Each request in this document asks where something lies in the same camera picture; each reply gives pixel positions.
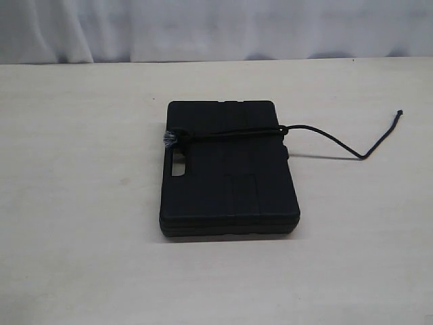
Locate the white backdrop curtain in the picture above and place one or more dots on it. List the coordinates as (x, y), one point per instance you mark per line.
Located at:
(47, 32)

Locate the black plastic carrying case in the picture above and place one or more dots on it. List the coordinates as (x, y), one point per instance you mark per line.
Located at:
(239, 186)

